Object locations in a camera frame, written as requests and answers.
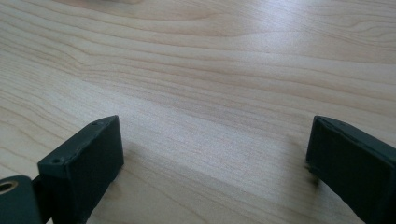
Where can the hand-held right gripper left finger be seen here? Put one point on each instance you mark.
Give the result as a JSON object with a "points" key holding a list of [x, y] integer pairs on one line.
{"points": [[84, 168]]}

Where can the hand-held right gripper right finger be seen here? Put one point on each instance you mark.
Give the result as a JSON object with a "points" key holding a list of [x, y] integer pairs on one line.
{"points": [[351, 168]]}

